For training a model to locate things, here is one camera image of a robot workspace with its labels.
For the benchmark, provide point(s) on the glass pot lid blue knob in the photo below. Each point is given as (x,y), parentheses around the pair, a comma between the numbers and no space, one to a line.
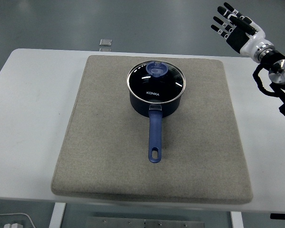
(156,82)

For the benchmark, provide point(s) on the white table leg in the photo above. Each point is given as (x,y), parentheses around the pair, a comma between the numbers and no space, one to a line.
(236,219)
(57,215)

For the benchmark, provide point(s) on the small silver floor plate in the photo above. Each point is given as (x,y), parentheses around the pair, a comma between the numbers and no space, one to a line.
(106,42)

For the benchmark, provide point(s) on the grey metal plate with screws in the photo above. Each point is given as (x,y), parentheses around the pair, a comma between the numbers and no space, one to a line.
(145,222)

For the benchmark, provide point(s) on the white power adapter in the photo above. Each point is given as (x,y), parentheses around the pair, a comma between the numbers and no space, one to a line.
(13,225)

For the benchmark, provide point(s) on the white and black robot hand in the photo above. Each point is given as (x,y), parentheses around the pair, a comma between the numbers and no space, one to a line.
(238,35)

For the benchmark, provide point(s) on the beige fabric mat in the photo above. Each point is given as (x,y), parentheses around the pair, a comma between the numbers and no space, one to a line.
(152,133)

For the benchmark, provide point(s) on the black bracket under table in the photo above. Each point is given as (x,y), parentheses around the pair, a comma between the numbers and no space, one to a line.
(282,216)

